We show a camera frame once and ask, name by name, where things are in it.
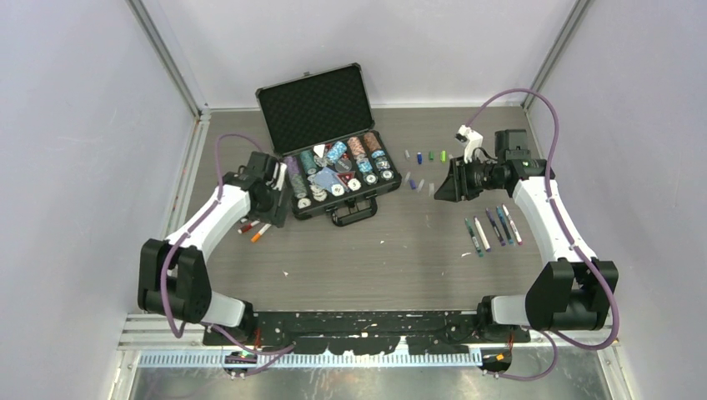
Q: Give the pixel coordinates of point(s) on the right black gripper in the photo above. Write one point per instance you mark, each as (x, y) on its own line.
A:
(457, 187)

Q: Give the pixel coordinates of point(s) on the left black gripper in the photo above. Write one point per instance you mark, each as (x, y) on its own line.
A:
(275, 214)

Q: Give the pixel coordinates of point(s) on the orange cap white marker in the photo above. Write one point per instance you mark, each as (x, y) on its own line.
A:
(260, 233)

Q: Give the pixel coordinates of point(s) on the dark green marker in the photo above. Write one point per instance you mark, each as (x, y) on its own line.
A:
(477, 246)

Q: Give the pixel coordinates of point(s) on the dark purple marker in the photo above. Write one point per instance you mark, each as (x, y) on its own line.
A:
(495, 227)

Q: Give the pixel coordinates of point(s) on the purple cap white marker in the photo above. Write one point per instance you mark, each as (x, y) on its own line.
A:
(482, 235)

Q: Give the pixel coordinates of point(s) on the light blue marker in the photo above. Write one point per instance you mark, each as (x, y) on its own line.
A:
(503, 220)

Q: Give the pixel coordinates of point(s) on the magenta cap white marker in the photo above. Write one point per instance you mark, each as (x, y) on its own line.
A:
(512, 225)

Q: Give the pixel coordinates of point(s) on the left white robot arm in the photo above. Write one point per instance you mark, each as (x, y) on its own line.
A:
(173, 277)

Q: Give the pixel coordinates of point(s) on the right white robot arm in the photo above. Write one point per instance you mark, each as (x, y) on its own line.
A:
(572, 291)

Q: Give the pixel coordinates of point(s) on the black poker chip case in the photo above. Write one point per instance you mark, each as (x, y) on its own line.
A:
(322, 127)

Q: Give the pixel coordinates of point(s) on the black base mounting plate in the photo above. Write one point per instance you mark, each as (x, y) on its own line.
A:
(366, 332)

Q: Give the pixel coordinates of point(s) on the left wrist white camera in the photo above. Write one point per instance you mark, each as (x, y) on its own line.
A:
(280, 176)

